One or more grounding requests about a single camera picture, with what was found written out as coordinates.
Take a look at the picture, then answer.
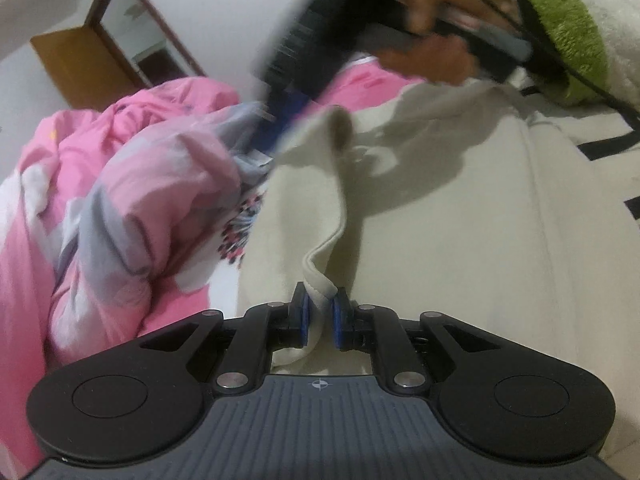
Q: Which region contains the floral white bed sheet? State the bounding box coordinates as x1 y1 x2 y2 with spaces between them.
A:
202 180 273 323

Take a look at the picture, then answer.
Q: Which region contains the cream garment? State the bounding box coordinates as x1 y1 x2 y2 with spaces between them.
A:
235 77 640 463

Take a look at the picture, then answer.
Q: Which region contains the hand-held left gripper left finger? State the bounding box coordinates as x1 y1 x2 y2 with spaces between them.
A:
141 282 314 394

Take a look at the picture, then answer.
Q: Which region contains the person's right hand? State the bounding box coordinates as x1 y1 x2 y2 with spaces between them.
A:
375 0 518 84

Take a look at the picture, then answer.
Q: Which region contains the black cable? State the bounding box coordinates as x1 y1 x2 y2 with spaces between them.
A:
449 0 640 123

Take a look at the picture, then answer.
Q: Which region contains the pink quilt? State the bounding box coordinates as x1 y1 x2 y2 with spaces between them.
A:
0 57 431 471

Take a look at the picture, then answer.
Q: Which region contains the wooden door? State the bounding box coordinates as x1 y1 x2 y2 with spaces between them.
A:
30 25 144 112

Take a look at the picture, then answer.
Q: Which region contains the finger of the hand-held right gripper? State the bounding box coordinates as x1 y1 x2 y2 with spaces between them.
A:
264 86 313 157

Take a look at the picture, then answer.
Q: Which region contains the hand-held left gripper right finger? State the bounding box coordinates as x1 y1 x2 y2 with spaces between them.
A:
328 287 502 392

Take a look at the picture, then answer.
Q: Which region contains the wooden door frame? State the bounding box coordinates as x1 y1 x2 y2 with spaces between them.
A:
84 0 209 89

